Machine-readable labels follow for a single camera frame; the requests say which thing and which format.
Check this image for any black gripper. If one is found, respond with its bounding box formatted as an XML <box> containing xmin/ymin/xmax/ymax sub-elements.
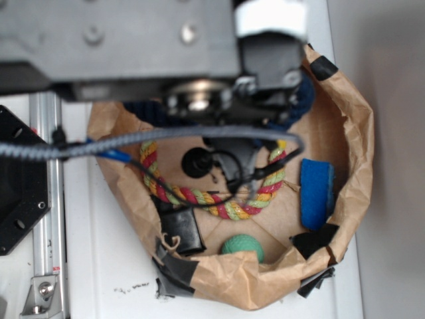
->
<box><xmin>165</xmin><ymin>33</ymin><xmax>304</xmax><ymax>186</ymax></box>

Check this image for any dark blue rope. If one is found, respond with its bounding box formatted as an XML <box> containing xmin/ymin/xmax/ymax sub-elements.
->
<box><xmin>122</xmin><ymin>71</ymin><xmax>315</xmax><ymax>134</ymax></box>

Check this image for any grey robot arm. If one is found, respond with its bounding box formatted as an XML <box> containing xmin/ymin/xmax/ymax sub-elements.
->
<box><xmin>1</xmin><ymin>1</ymin><xmax>308</xmax><ymax>161</ymax></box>

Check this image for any blue sponge block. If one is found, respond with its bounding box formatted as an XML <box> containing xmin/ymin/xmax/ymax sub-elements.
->
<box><xmin>300</xmin><ymin>158</ymin><xmax>335</xmax><ymax>231</ymax></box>

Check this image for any brown paper bag bin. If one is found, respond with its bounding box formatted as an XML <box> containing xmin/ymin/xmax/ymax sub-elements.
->
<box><xmin>98</xmin><ymin>46</ymin><xmax>375</xmax><ymax>310</ymax></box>

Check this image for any green ball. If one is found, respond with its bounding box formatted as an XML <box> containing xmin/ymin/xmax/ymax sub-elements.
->
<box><xmin>221</xmin><ymin>234</ymin><xmax>265</xmax><ymax>263</ymax></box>

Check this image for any black rectangular block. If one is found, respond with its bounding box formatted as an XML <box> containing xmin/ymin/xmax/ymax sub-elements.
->
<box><xmin>151</xmin><ymin>195</ymin><xmax>206</xmax><ymax>256</ymax></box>

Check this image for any white tray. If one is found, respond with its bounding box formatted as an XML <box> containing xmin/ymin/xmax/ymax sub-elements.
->
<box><xmin>58</xmin><ymin>0</ymin><xmax>365</xmax><ymax>319</ymax></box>

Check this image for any thin black wire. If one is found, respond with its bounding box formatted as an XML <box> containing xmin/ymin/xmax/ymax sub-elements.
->
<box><xmin>127</xmin><ymin>146</ymin><xmax>301</xmax><ymax>209</ymax></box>

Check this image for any multicolour twisted rope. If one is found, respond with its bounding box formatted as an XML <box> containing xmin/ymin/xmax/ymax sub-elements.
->
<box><xmin>139</xmin><ymin>138</ymin><xmax>288</xmax><ymax>221</ymax></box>

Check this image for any grey braided cable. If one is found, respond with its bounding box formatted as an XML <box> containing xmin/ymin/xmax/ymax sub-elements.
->
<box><xmin>0</xmin><ymin>125</ymin><xmax>305</xmax><ymax>163</ymax></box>

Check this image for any black hexagonal base plate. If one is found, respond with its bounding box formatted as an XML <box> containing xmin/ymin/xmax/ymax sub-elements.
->
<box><xmin>1</xmin><ymin>105</ymin><xmax>49</xmax><ymax>256</ymax></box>

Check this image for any aluminium extrusion rail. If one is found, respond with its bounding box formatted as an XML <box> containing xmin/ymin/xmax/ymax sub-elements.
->
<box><xmin>29</xmin><ymin>92</ymin><xmax>70</xmax><ymax>318</ymax></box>

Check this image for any metal corner bracket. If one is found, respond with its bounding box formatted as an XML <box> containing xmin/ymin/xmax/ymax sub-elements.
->
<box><xmin>19</xmin><ymin>274</ymin><xmax>65</xmax><ymax>319</ymax></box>

